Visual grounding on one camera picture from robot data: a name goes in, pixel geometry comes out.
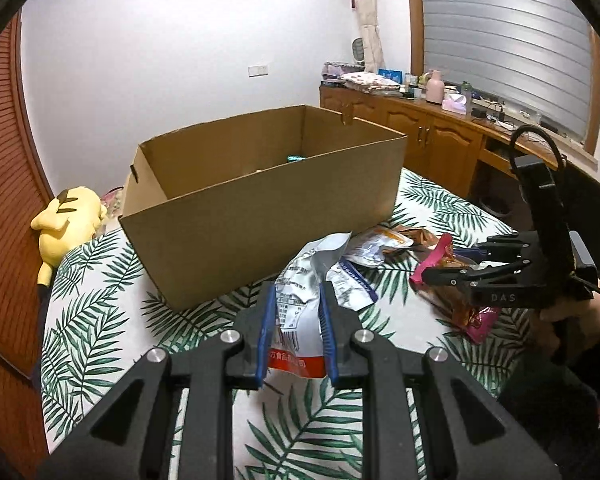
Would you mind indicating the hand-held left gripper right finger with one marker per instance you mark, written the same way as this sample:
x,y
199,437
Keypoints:
x,y
327,335

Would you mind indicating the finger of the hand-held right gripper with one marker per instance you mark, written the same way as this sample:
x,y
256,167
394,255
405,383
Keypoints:
x,y
450,277
505,249

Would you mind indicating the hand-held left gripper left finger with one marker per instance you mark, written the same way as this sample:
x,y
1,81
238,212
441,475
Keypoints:
x,y
265,330

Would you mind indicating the red bread snack packet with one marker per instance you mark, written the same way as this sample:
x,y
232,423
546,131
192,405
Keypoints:
x,y
432,262

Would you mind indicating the silver snack bag red band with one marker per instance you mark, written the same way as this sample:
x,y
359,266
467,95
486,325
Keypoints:
x,y
300,285

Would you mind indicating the cardboard box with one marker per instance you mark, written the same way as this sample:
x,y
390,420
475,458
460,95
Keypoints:
x,y
230,240

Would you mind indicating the blue candy wrapper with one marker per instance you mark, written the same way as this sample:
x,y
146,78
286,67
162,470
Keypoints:
x,y
295,158

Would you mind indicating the person's right hand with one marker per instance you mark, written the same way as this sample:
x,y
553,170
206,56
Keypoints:
x,y
580,317

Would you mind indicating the dark waste bin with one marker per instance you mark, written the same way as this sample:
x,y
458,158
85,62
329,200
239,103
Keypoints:
x,y
495,205

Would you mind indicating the brown snack packet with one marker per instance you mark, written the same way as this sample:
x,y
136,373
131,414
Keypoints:
x,y
422,237

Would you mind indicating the silver snack bag blue stripe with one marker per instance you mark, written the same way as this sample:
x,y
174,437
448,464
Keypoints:
x,y
365,252

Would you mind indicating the wooden cabinet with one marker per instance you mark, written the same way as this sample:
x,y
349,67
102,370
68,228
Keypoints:
x,y
445,140

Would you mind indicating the white power strip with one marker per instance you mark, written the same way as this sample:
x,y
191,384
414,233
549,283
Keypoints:
x,y
506,124

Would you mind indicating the dark cloth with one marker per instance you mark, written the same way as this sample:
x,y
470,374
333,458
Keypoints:
x,y
545,400

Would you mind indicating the pink tissue box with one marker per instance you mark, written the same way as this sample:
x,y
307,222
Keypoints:
x,y
454,106

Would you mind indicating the green bottle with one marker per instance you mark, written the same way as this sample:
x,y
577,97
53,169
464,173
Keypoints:
x,y
466,94

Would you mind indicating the leaf print blanket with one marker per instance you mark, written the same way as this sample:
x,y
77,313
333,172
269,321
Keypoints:
x,y
105,320

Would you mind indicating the pink thermos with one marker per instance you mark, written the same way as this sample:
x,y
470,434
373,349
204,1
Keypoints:
x,y
435,89

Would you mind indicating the floral blanket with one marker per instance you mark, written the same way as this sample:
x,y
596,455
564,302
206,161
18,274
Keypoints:
x,y
111,200

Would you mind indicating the small blue box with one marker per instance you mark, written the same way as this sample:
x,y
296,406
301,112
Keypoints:
x,y
391,75

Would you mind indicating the floral folded cloth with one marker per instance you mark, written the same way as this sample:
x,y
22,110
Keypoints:
x,y
370,84

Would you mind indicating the grey window blind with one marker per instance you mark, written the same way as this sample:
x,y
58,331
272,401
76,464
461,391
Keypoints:
x,y
505,35

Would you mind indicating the yellow plush toy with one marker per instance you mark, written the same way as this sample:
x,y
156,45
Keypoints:
x,y
65,225

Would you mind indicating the purple folded cloth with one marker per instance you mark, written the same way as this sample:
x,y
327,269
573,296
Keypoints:
x,y
337,69

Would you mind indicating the small white fan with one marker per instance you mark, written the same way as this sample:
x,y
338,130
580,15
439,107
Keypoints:
x,y
361,50

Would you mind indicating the beige curtain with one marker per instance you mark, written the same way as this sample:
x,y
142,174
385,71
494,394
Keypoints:
x,y
367,15

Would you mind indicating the wooden louvred wardrobe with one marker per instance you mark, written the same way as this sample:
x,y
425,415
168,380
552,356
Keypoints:
x,y
5,185

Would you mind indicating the wooden window frame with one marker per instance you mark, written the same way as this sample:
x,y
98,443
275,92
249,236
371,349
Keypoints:
x,y
414,20

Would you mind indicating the white wall switch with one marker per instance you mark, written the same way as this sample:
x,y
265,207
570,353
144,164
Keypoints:
x,y
258,70

